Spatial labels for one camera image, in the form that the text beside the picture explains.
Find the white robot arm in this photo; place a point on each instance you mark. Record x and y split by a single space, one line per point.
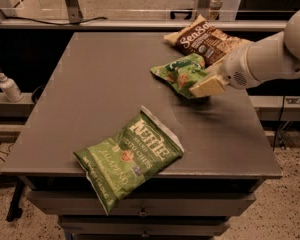
274 57

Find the grey drawer cabinet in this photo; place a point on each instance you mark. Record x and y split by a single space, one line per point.
102 81

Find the green rice chip bag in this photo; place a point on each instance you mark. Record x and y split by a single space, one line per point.
182 73

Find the brown sea salt chip bag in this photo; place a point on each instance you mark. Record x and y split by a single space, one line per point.
204 39

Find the green Kettle jalapeno chip bag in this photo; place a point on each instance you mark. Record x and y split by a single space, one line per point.
123 162

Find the white pump bottle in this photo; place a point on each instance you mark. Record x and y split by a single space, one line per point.
10 88

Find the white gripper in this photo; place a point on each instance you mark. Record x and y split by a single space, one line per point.
235 67

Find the metal frame post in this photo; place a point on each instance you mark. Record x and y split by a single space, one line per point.
75 15

